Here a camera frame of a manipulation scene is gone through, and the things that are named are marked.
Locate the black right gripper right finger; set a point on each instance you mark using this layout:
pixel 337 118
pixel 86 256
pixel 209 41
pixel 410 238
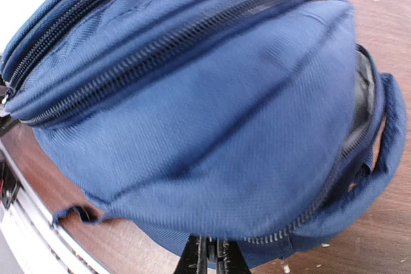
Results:
pixel 229 258

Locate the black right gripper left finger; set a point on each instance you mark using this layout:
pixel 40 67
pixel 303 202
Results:
pixel 194 257

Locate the navy blue student backpack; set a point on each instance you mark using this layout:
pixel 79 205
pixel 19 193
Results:
pixel 257 121

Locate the aluminium front rail frame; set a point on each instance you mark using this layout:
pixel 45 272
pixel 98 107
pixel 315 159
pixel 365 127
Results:
pixel 26 225

